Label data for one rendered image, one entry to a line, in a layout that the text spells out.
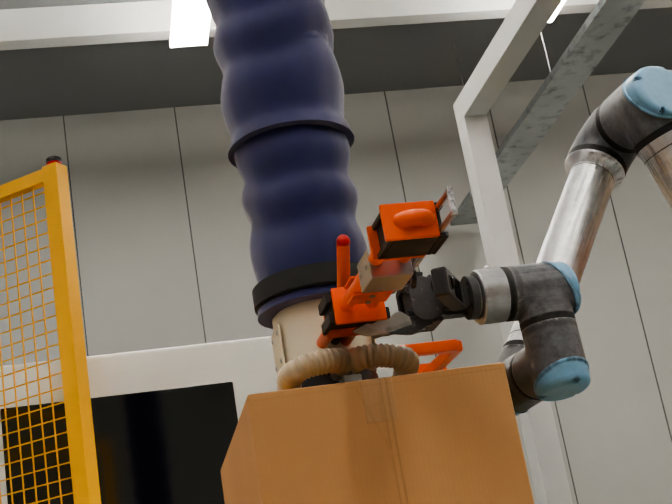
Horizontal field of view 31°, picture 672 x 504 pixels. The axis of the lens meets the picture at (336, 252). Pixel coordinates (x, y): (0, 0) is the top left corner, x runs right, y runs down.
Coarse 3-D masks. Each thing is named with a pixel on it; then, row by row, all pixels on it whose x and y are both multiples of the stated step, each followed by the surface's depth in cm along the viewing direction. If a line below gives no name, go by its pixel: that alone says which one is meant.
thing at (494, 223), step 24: (480, 120) 606; (480, 144) 602; (480, 168) 597; (480, 192) 593; (480, 216) 596; (504, 216) 591; (504, 240) 586; (504, 264) 582; (504, 336) 579; (528, 432) 560; (552, 432) 558; (528, 456) 563; (552, 456) 554; (552, 480) 550
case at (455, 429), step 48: (336, 384) 183; (384, 384) 184; (432, 384) 186; (480, 384) 187; (240, 432) 194; (288, 432) 180; (336, 432) 181; (384, 432) 182; (432, 432) 183; (480, 432) 184; (240, 480) 202; (288, 480) 177; (336, 480) 178; (384, 480) 179; (432, 480) 180; (480, 480) 182; (528, 480) 183
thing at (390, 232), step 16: (384, 208) 159; (400, 208) 159; (416, 208) 160; (432, 208) 160; (384, 224) 158; (432, 224) 159; (368, 240) 166; (384, 240) 162; (400, 240) 159; (416, 240) 159; (432, 240) 160; (384, 256) 164; (400, 256) 165; (416, 256) 166
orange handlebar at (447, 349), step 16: (400, 224) 158; (416, 224) 158; (352, 288) 182; (352, 304) 186; (368, 304) 190; (320, 336) 206; (352, 336) 205; (416, 352) 225; (432, 352) 226; (448, 352) 227; (432, 368) 241
